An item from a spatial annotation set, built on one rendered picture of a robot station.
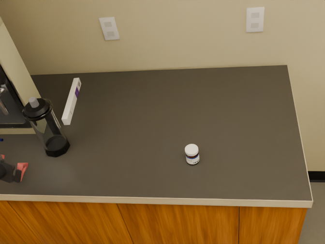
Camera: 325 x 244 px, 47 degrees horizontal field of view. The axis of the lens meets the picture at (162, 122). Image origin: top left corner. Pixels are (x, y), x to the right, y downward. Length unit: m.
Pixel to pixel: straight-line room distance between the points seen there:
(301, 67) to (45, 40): 1.19
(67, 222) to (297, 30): 1.26
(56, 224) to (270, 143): 0.94
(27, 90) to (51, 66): 0.43
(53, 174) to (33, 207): 0.19
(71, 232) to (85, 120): 0.49
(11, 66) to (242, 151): 0.90
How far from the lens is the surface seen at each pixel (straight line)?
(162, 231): 1.59
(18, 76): 1.52
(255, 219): 1.46
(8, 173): 1.37
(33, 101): 1.39
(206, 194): 1.30
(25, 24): 1.87
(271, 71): 1.73
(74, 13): 1.74
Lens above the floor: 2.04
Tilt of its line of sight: 46 degrees down
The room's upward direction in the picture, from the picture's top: 11 degrees counter-clockwise
